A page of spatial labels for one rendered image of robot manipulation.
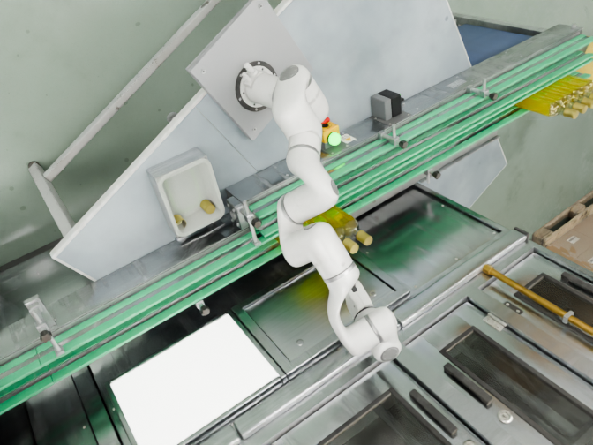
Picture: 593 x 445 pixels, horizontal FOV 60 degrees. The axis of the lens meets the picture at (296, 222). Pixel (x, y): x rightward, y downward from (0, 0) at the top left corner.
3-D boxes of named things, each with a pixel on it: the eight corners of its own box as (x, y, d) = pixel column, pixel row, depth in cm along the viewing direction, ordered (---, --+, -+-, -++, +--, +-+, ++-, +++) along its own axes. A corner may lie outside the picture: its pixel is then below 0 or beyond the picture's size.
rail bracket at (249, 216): (242, 236, 169) (261, 253, 160) (229, 194, 159) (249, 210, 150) (250, 231, 170) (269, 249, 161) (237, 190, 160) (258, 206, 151)
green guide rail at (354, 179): (252, 227, 170) (265, 237, 165) (251, 224, 170) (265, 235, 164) (577, 52, 234) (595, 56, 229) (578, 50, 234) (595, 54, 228)
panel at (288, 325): (107, 388, 153) (146, 478, 129) (102, 382, 151) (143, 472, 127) (343, 247, 186) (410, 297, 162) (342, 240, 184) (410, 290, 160)
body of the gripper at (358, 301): (382, 328, 141) (364, 301, 150) (379, 302, 135) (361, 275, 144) (357, 337, 140) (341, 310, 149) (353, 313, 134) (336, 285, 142)
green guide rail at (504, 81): (248, 209, 166) (260, 219, 160) (247, 207, 165) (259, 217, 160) (580, 36, 230) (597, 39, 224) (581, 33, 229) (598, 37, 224)
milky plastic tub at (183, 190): (168, 228, 167) (179, 240, 161) (145, 169, 154) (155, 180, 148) (214, 204, 174) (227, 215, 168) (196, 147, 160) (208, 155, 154)
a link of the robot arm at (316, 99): (284, 122, 153) (318, 135, 141) (260, 89, 144) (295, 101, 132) (305, 98, 154) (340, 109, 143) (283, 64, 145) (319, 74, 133)
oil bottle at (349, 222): (311, 214, 184) (349, 242, 169) (309, 202, 181) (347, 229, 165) (324, 207, 186) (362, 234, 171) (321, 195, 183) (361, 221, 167)
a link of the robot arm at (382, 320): (363, 339, 121) (397, 317, 121) (344, 309, 129) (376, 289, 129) (382, 370, 130) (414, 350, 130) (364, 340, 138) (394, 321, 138)
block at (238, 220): (230, 222, 173) (240, 231, 168) (223, 199, 167) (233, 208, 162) (239, 217, 174) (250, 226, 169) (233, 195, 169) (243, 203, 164)
